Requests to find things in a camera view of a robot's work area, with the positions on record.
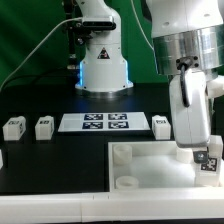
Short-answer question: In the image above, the white cable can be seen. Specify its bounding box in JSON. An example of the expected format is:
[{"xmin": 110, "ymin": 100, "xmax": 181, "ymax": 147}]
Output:
[{"xmin": 0, "ymin": 16, "xmax": 84, "ymax": 93}]

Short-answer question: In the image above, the white obstacle wall front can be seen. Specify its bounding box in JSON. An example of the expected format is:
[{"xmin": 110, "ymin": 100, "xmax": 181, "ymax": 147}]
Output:
[{"xmin": 0, "ymin": 188, "xmax": 224, "ymax": 224}]

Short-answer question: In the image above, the white sheet with tags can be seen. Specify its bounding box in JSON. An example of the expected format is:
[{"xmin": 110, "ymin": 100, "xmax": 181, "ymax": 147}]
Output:
[{"xmin": 58, "ymin": 112, "xmax": 150, "ymax": 132}]

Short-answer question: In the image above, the white square tabletop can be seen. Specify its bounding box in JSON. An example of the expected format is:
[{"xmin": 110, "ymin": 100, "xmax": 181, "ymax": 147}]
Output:
[{"xmin": 108, "ymin": 141, "xmax": 224, "ymax": 191}]

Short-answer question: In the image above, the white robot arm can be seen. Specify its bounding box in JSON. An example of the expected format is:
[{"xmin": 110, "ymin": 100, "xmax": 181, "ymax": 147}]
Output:
[{"xmin": 71, "ymin": 0, "xmax": 224, "ymax": 164}]

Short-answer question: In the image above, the green backdrop curtain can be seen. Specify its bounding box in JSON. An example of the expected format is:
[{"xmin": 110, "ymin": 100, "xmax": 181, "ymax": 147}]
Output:
[{"xmin": 0, "ymin": 0, "xmax": 167, "ymax": 86}]

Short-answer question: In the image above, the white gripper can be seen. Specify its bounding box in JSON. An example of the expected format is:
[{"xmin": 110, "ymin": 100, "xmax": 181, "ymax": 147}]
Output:
[{"xmin": 168, "ymin": 68, "xmax": 224, "ymax": 164}]

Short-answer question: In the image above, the white block left edge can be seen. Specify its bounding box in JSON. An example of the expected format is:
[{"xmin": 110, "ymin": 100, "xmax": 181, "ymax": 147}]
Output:
[{"xmin": 0, "ymin": 149, "xmax": 3, "ymax": 170}]

